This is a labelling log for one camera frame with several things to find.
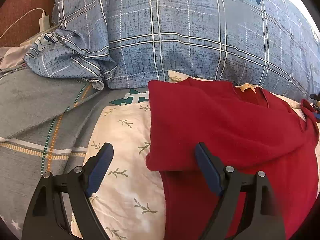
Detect blue plaid quilt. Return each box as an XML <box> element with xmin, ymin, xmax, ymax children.
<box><xmin>24</xmin><ymin>27</ymin><xmax>118</xmax><ymax>90</ymax></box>

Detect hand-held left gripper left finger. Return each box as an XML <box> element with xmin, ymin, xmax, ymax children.
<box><xmin>21</xmin><ymin>142</ymin><xmax>114</xmax><ymax>240</ymax></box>

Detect pale grey cloth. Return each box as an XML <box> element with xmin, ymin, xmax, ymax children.
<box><xmin>0</xmin><ymin>46</ymin><xmax>28</xmax><ymax>72</ymax></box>

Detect red knit sweater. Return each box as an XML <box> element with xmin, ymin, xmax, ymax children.
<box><xmin>146</xmin><ymin>77</ymin><xmax>320</xmax><ymax>240</ymax></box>

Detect cream leaf-print pillow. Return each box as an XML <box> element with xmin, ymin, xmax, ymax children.
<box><xmin>71</xmin><ymin>69</ymin><xmax>320</xmax><ymax>240</ymax></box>

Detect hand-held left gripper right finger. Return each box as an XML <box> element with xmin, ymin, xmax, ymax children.
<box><xmin>195</xmin><ymin>142</ymin><xmax>287</xmax><ymax>240</ymax></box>

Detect white charger cable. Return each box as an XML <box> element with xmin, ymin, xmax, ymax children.
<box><xmin>0</xmin><ymin>8</ymin><xmax>47</xmax><ymax>40</ymax></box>

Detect grey star-print sheet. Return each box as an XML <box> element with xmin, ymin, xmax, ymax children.
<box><xmin>0</xmin><ymin>214</ymin><xmax>24</xmax><ymax>240</ymax></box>

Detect white charger plug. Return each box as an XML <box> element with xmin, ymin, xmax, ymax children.
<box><xmin>39</xmin><ymin>11</ymin><xmax>52</xmax><ymax>31</ymax></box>

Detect blue plaid pillow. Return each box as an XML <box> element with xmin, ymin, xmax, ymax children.
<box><xmin>51</xmin><ymin>0</ymin><xmax>320</xmax><ymax>103</ymax></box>

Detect red-brown headboard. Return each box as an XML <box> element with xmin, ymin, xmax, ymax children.
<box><xmin>0</xmin><ymin>0</ymin><xmax>63</xmax><ymax>48</ymax></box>

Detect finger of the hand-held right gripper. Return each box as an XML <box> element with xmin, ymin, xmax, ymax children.
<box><xmin>309</xmin><ymin>94</ymin><xmax>320</xmax><ymax>123</ymax></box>

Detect grey striped blanket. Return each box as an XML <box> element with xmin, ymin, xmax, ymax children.
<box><xmin>0</xmin><ymin>31</ymin><xmax>150</xmax><ymax>240</ymax></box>

